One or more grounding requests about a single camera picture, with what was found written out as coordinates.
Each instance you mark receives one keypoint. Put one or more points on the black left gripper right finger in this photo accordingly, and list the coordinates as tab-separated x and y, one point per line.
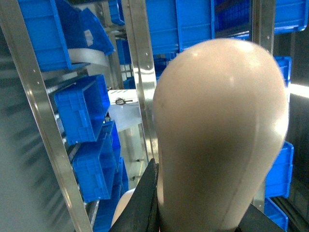
256	221

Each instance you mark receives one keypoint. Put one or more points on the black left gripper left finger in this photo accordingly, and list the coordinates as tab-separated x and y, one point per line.
141	214

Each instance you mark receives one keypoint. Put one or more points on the beige plastic dustpan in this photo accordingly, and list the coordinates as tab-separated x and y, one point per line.
220	113

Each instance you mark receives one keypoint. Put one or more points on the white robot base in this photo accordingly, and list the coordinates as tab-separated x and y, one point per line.
124	108

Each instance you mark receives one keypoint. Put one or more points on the blue shelf bin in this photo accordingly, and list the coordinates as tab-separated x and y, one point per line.
82	108

